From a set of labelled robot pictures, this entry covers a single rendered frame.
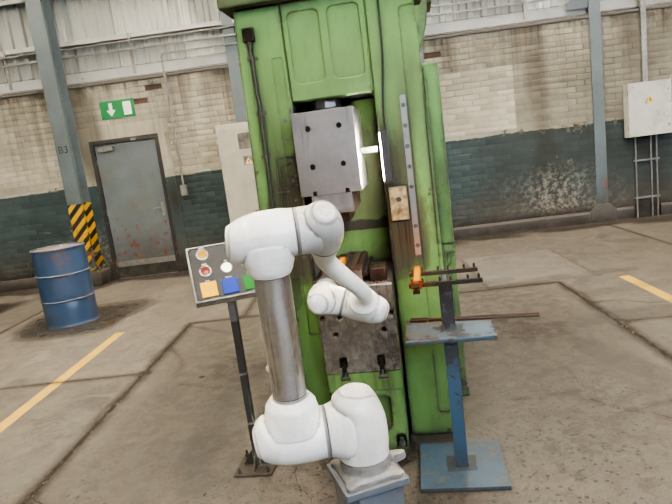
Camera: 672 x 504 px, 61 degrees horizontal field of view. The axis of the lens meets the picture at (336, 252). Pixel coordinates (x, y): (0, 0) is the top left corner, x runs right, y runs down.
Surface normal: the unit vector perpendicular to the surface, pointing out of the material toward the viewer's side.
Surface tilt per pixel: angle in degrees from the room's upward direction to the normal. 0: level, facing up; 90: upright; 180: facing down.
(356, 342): 90
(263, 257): 100
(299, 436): 91
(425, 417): 90
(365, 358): 90
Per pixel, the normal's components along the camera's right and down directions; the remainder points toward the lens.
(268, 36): -0.12, 0.19
